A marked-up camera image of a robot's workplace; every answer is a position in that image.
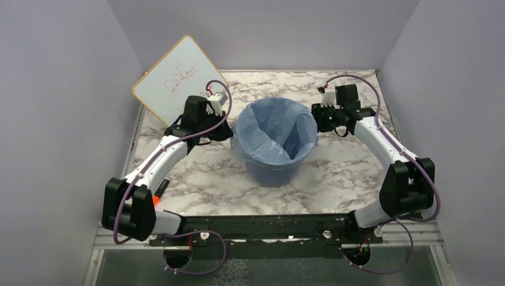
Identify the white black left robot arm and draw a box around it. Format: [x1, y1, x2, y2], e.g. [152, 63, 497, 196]
[101, 92, 233, 245]

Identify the black orange marker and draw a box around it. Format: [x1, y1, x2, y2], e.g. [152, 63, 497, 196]
[153, 179, 170, 207]

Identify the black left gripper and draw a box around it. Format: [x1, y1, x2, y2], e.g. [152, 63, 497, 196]
[197, 109, 234, 141]

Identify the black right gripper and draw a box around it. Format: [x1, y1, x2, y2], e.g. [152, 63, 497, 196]
[304, 102, 344, 133]

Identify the yellow-framed whiteboard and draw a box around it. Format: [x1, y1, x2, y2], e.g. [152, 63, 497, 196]
[132, 35, 226, 126]

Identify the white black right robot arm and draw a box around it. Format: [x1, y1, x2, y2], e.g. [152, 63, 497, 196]
[311, 85, 435, 243]

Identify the light blue trash bag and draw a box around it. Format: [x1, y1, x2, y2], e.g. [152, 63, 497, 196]
[230, 97, 317, 166]

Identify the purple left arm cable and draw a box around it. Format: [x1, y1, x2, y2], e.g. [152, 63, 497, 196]
[113, 79, 233, 276]

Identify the blue plastic trash bin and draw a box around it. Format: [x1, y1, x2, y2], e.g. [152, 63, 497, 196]
[245, 157, 306, 187]

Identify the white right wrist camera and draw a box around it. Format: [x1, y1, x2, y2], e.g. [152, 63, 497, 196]
[317, 86, 336, 107]

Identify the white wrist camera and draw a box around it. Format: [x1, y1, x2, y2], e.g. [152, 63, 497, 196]
[317, 86, 336, 107]
[205, 92, 228, 116]

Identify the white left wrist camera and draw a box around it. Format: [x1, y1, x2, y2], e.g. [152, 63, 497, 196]
[205, 92, 228, 116]

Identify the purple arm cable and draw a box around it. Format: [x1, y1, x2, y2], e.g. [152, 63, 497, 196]
[113, 79, 233, 276]
[319, 74, 442, 275]

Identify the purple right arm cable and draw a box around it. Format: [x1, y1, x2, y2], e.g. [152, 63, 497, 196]
[319, 74, 442, 275]

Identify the black metal mounting rail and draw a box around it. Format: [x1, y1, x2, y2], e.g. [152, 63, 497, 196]
[149, 213, 383, 260]

